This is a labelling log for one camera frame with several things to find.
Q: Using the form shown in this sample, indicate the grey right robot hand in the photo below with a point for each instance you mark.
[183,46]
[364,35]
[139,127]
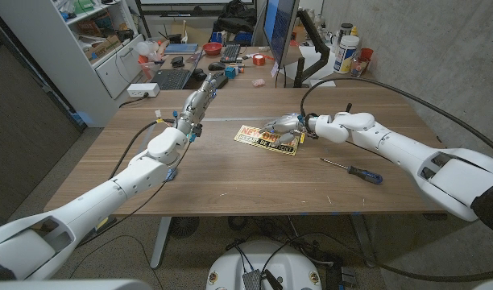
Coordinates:
[288,123]

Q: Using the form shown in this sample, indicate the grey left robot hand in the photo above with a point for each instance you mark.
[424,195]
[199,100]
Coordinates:
[196,104]

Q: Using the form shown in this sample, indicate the yellow black bumper sticker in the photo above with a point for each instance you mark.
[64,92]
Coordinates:
[254,139]

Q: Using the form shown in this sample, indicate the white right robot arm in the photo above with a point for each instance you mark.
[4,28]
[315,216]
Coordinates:
[395,149]

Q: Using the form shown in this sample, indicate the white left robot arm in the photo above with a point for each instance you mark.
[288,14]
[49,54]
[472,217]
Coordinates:
[109,193]

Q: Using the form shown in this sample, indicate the dark open laptop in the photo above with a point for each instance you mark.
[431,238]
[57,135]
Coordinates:
[172,78]

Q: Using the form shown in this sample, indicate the black computer mouse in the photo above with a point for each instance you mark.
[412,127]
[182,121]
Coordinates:
[216,66]

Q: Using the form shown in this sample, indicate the blue cube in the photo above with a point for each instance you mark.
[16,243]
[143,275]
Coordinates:
[230,72]

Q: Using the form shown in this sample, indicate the small pink object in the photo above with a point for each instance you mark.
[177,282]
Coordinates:
[258,82]

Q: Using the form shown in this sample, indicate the white power strip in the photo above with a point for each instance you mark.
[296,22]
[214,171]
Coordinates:
[143,89]

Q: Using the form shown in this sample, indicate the blue notebook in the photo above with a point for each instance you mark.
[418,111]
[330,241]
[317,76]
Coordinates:
[181,48]

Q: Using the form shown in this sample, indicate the red bowl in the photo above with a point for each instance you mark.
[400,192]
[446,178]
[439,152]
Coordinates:
[212,48]

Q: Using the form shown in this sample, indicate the black keyboard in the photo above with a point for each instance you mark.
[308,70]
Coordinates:
[230,53]

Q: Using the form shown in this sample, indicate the orange tape roll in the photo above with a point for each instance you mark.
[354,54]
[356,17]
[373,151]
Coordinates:
[259,60]

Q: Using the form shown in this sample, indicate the clear glass jar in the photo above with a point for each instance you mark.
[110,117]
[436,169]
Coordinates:
[357,67]

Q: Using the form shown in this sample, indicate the white labelled canister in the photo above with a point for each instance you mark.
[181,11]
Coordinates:
[345,54]

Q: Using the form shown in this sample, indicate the black backpack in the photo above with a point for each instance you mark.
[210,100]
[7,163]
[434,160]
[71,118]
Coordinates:
[234,18]

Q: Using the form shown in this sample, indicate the black computer monitor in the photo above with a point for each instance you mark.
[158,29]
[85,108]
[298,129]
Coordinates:
[279,24]

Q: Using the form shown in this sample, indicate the red cup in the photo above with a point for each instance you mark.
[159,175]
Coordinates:
[366,53]

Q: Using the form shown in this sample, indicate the black lidded bottle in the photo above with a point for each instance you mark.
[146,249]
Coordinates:
[345,32]

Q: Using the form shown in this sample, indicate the cardboard box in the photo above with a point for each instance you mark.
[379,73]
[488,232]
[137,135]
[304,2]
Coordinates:
[103,47]

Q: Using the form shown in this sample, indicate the black round floor fan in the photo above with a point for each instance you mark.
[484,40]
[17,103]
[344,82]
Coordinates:
[183,226]

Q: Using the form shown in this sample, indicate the white robot torso base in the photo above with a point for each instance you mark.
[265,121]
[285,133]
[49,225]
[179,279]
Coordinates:
[266,262]

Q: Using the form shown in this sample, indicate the white table leg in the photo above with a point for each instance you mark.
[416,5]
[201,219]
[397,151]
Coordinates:
[161,241]

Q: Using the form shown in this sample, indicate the white shelf cabinet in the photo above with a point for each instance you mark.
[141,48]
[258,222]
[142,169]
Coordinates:
[57,48]

